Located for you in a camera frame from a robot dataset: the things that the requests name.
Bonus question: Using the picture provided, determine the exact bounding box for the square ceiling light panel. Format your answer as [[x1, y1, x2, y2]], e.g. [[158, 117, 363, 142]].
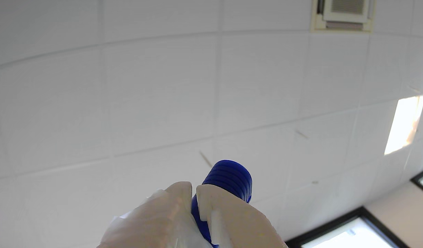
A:
[[384, 95, 423, 155]]

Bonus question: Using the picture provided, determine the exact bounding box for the grey marker pen blue end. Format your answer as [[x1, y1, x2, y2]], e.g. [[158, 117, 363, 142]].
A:
[[191, 159, 252, 248]]

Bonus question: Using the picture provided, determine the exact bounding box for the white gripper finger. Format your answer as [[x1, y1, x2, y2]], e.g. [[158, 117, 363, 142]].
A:
[[97, 182, 212, 248], [197, 184, 288, 248]]

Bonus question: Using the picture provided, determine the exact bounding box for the ceiling air conditioner vent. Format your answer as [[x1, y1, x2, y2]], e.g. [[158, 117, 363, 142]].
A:
[[311, 0, 375, 33]]

